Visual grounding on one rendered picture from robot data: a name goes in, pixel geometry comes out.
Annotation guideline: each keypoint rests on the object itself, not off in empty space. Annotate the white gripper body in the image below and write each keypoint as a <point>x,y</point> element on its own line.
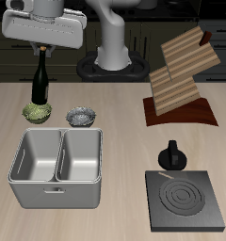
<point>42,28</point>

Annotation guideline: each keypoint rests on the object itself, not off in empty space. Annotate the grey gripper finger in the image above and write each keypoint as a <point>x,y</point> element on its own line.
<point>50,51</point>
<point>35,49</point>

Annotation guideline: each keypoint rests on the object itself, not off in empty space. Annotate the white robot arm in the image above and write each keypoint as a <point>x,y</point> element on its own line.
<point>113,37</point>

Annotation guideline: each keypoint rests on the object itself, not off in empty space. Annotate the dark green wine bottle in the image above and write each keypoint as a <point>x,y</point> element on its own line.
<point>40,84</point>

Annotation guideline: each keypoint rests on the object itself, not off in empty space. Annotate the dark kitchen cupboards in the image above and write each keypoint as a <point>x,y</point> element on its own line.
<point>11,62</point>

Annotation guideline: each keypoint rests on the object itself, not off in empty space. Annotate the green fluted dish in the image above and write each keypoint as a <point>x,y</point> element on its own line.
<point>35,113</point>

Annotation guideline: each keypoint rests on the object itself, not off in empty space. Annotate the grey fluted dish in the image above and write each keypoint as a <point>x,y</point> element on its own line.
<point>81,116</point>

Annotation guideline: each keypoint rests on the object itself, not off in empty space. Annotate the wooden slat tray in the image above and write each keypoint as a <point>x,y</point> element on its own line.
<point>177,84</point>

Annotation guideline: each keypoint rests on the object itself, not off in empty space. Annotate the white two-bin basket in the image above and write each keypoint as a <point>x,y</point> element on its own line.
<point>55,194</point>

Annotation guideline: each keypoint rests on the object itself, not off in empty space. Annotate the dark grey stove plate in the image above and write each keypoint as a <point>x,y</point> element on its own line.
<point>180,197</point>

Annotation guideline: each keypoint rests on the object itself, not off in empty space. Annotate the flat black base plate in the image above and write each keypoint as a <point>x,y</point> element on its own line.
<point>86,70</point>

